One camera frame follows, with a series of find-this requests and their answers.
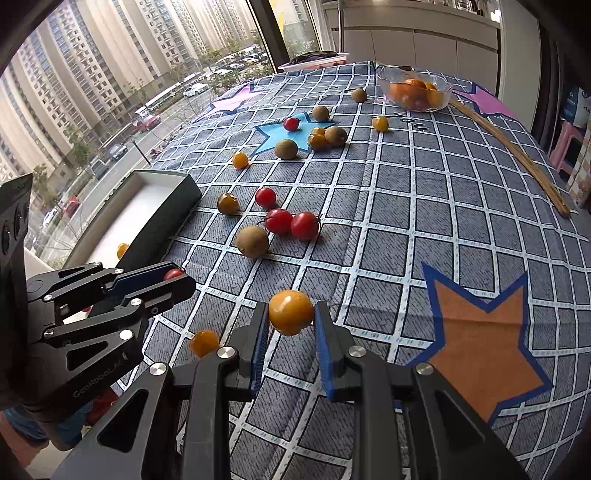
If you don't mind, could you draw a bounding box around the white cabinet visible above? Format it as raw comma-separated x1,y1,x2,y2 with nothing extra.
323,28,502,97

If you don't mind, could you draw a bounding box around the dark window frame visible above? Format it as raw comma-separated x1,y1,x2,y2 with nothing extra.
247,0,319,72

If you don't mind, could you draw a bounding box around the clear glass bowl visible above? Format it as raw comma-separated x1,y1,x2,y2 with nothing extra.
375,65,453,113

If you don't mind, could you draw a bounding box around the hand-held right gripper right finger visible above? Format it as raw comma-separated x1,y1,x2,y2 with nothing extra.
314,301,529,480

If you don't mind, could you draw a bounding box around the checked star-print cloth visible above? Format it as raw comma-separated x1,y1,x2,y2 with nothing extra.
139,60,591,480

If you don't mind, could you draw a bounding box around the black box with white inside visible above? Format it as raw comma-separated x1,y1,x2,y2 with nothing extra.
65,169,202,278

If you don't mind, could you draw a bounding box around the white tray with dark object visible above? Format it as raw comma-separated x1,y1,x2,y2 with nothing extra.
277,52,349,72

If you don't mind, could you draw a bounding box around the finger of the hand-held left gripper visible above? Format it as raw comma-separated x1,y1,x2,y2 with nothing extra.
28,261,183,304
43,276,197,347

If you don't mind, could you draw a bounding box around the white bag with blue print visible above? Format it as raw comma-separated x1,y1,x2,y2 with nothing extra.
561,85,591,127

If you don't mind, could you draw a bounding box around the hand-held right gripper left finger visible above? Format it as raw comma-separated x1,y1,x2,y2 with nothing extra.
51,302,270,480

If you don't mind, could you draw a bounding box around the curved wooden strip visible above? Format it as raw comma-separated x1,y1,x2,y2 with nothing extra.
449,98,572,217

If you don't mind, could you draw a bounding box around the pink plastic stool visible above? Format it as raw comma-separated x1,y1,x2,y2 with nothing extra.
549,120,587,174

